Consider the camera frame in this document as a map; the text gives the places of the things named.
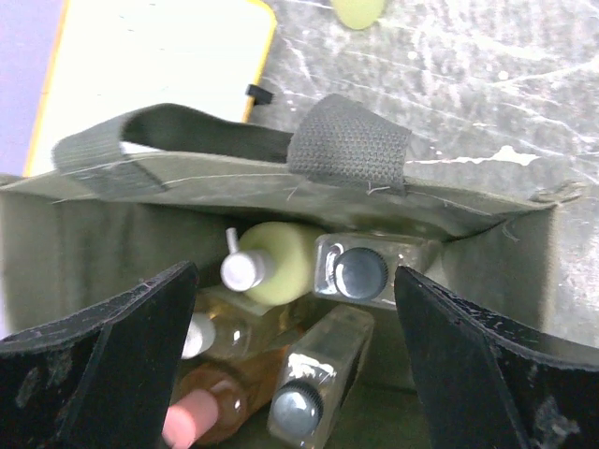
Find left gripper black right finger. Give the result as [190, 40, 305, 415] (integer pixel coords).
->
[395, 267, 598, 448]

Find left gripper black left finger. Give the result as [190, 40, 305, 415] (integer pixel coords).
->
[1, 262, 197, 448]

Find orange bottle pink cap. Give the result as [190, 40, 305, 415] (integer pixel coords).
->
[162, 346, 287, 448]

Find amber clear soap bottle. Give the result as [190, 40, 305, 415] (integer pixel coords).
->
[182, 286, 314, 360]

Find clear square bottle black cap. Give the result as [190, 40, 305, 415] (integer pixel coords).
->
[268, 305, 374, 448]

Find clear bottle yellow label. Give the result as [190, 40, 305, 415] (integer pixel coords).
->
[313, 233, 442, 310]

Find yellow pump lotion bottle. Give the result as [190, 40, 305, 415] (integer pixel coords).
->
[220, 222, 325, 306]

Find green bottle pink pump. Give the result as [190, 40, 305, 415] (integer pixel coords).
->
[330, 0, 386, 30]

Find green canvas bag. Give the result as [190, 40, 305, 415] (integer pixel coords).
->
[1, 95, 585, 448]

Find small whiteboard wooden frame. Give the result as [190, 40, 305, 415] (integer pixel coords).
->
[24, 1, 277, 176]

